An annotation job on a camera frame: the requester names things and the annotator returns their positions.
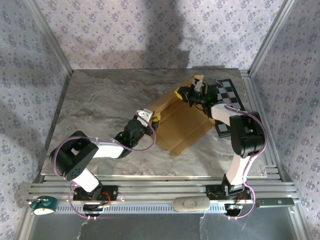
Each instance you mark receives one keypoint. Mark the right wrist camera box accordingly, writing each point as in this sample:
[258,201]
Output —
[198,84]

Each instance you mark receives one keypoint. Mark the small controller circuit board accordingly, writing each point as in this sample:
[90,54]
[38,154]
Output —
[233,208]
[96,208]

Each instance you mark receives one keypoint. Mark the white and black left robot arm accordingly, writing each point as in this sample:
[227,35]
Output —
[75,160]

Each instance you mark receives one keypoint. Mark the brown cardboard box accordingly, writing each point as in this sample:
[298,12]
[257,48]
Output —
[180,127]

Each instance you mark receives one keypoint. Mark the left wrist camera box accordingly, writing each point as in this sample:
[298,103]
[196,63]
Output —
[144,116]

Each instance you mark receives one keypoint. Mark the aluminium frame corner post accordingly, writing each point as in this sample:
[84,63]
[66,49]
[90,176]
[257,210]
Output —
[272,35]
[50,37]

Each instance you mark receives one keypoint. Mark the grey oval stone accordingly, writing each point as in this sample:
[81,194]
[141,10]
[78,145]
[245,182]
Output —
[191,204]

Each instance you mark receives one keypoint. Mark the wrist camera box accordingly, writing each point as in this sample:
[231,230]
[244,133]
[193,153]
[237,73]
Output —
[198,84]
[144,116]

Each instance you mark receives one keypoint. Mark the long black rectangular box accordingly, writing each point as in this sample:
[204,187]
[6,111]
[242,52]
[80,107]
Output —
[275,203]

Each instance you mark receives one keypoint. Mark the aluminium front frame rails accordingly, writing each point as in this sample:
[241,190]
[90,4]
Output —
[155,188]

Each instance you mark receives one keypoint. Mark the green alarm clock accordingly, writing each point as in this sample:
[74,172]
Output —
[43,206]

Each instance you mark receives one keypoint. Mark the black and grey chessboard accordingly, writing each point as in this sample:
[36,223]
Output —
[231,100]

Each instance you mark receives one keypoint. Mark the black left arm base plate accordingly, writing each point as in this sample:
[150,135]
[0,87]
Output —
[112,192]

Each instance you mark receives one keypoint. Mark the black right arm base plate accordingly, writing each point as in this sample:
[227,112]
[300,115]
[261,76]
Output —
[215,192]

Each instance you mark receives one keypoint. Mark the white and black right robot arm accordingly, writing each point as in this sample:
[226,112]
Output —
[247,135]

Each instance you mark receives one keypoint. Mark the aluminium side frame rail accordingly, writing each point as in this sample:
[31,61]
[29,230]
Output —
[260,125]
[56,120]

